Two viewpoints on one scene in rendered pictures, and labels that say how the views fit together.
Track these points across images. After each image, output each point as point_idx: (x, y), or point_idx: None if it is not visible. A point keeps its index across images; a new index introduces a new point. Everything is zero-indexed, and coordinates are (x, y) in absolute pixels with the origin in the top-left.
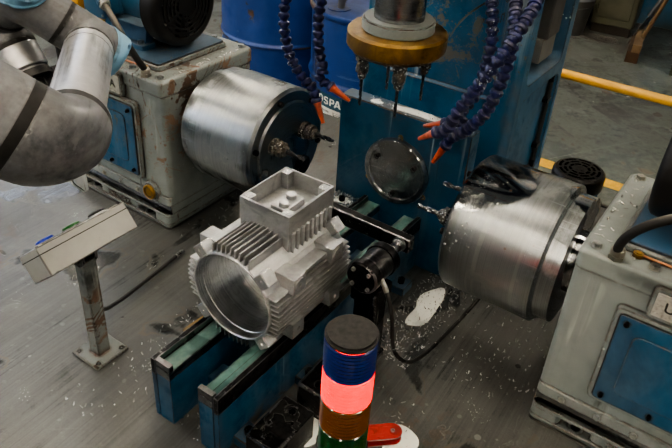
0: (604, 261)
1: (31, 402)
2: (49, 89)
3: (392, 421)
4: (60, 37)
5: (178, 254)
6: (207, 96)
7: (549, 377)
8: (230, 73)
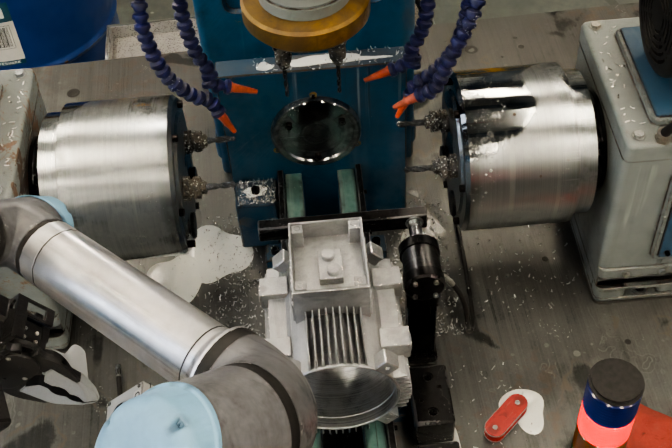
0: (655, 148)
1: None
2: (263, 367)
3: (502, 393)
4: (4, 257)
5: (119, 373)
6: (71, 177)
7: (610, 262)
8: (71, 129)
